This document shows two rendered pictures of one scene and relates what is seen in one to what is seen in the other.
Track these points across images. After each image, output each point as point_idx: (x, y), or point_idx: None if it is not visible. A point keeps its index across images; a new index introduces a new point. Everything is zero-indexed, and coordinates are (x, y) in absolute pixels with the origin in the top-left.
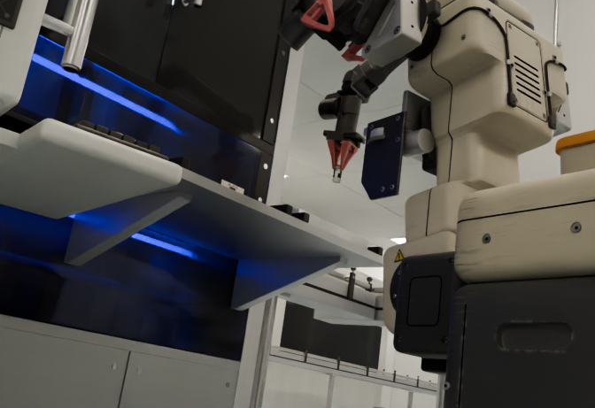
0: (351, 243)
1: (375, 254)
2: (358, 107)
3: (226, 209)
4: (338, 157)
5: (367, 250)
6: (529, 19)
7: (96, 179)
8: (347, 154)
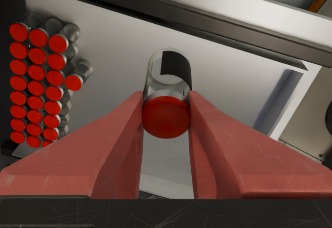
0: (282, 130)
1: (319, 69)
2: None
3: None
4: (129, 146)
5: (306, 91)
6: None
7: None
8: (210, 164)
